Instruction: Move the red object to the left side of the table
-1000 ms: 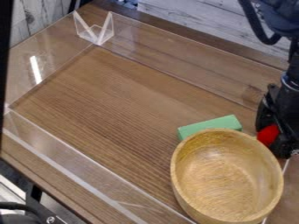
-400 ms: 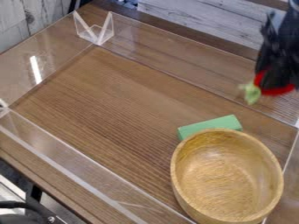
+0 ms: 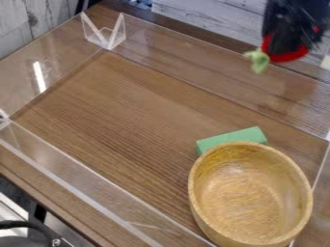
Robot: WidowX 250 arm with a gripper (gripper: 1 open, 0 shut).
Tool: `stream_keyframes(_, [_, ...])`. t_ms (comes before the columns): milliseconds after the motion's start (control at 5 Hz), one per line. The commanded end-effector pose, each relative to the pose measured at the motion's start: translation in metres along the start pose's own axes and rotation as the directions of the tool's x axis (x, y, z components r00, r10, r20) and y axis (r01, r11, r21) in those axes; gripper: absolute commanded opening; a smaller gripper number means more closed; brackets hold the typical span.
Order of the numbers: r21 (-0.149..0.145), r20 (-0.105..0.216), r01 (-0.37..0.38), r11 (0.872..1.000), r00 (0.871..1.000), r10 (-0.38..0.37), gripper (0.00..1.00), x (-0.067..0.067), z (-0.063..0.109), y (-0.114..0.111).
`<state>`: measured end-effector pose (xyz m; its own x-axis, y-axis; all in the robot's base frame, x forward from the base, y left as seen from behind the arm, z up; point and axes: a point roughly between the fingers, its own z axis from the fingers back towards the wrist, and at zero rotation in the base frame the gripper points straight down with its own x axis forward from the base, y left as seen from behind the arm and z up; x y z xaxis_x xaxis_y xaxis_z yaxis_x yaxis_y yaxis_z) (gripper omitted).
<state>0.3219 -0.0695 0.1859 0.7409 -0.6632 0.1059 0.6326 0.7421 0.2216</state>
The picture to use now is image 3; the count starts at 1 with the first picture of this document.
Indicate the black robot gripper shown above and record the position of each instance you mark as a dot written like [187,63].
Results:
[286,34]

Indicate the red plush strawberry toy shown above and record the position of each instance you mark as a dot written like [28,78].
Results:
[262,56]

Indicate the green foam block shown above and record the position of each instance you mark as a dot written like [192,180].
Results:
[251,134]

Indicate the wooden oval bowl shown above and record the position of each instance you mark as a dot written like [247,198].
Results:
[250,196]

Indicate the clear acrylic corner bracket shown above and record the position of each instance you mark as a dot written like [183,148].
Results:
[104,37]

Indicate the clear acrylic tray wall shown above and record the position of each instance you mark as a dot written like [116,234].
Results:
[95,205]

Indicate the black metal table frame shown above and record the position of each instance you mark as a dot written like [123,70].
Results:
[48,226]

